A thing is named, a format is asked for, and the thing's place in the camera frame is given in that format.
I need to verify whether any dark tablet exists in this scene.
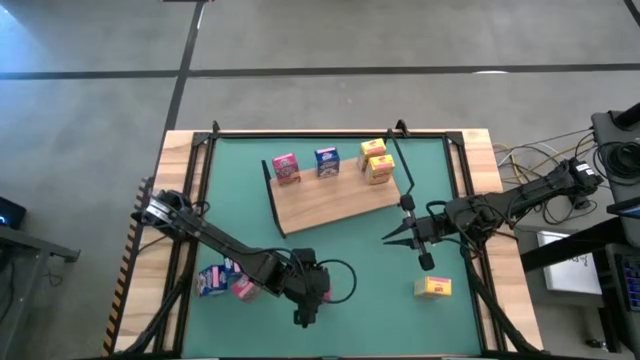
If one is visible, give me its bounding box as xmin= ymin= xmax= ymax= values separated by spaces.
xmin=606 ymin=195 xmax=640 ymax=221

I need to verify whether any yellow floor cable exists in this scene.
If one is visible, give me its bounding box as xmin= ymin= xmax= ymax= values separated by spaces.
xmin=492 ymin=142 xmax=596 ymax=189

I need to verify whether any wooden shelf with black brackets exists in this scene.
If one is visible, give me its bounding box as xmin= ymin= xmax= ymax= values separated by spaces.
xmin=260 ymin=127 xmax=417 ymax=240

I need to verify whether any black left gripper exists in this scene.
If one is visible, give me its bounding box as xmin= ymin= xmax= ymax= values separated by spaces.
xmin=285 ymin=247 xmax=332 ymax=330

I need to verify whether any yellow black striped strip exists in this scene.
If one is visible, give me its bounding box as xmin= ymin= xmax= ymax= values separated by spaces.
xmin=101 ymin=177 xmax=154 ymax=357

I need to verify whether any black beam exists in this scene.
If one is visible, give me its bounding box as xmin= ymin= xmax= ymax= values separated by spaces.
xmin=519 ymin=217 xmax=640 ymax=274

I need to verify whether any grey metal table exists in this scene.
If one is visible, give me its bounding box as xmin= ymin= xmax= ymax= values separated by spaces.
xmin=0 ymin=224 xmax=81 ymax=360

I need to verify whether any yellow Corn Pops box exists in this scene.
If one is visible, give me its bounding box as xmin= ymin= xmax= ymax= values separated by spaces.
xmin=356 ymin=137 xmax=388 ymax=172
xmin=413 ymin=275 xmax=453 ymax=300
xmin=366 ymin=153 xmax=397 ymax=187

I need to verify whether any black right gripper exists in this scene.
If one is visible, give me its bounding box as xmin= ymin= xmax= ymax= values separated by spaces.
xmin=381 ymin=193 xmax=451 ymax=272

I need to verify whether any black power brick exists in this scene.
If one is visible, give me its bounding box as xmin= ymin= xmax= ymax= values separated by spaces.
xmin=569 ymin=189 xmax=592 ymax=211

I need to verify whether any white board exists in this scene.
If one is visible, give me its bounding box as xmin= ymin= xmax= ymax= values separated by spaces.
xmin=537 ymin=230 xmax=604 ymax=296

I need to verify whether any grey stand base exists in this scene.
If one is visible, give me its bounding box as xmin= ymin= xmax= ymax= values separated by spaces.
xmin=590 ymin=102 xmax=640 ymax=206

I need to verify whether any coiled black cable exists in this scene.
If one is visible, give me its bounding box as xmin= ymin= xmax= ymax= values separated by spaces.
xmin=593 ymin=141 xmax=640 ymax=181

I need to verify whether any black metal table frame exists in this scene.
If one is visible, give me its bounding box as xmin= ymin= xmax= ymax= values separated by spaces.
xmin=112 ymin=118 xmax=547 ymax=360

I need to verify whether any green table mat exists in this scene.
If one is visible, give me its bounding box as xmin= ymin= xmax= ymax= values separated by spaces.
xmin=182 ymin=135 xmax=484 ymax=359

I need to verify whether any black device with blue light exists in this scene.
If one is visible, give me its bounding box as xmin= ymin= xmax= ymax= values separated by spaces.
xmin=0 ymin=196 xmax=28 ymax=231

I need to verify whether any keypad with coloured keys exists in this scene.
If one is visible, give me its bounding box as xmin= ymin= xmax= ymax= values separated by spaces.
xmin=613 ymin=252 xmax=640 ymax=314

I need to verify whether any blue Frosted Flakes box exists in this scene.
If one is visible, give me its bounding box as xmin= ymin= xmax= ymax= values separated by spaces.
xmin=222 ymin=257 xmax=246 ymax=281
xmin=313 ymin=146 xmax=342 ymax=180
xmin=196 ymin=264 xmax=230 ymax=299

